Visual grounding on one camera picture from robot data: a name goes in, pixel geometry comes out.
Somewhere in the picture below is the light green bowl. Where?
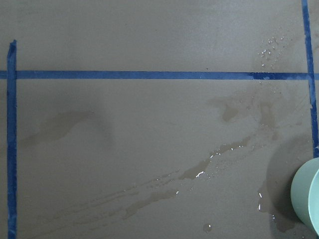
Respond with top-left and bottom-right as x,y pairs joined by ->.
291,158 -> 319,234

